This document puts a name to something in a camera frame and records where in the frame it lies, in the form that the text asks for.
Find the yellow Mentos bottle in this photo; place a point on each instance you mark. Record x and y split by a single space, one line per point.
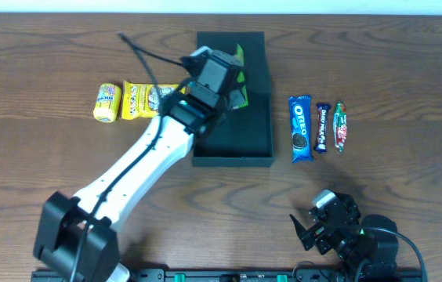
107 103

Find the black open box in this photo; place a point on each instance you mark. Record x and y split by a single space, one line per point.
245 137

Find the green Haribo gummy bag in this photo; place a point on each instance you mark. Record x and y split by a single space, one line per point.
242 98

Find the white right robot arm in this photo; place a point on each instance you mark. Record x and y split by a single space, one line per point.
367 246

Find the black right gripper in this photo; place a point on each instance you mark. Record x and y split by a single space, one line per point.
314 231

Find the blue Oreo cookie pack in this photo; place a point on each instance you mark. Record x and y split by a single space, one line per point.
299 110

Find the purple Dairy Milk bar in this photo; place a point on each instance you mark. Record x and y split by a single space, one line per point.
322 117

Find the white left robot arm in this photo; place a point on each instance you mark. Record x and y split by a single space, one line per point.
77 236

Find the yellow Hacks candy bag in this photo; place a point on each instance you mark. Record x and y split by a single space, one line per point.
139 101

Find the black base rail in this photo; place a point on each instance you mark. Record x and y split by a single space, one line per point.
300 275

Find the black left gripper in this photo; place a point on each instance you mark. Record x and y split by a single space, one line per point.
236 92

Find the red green candy bar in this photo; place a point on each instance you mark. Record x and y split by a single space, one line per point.
340 126

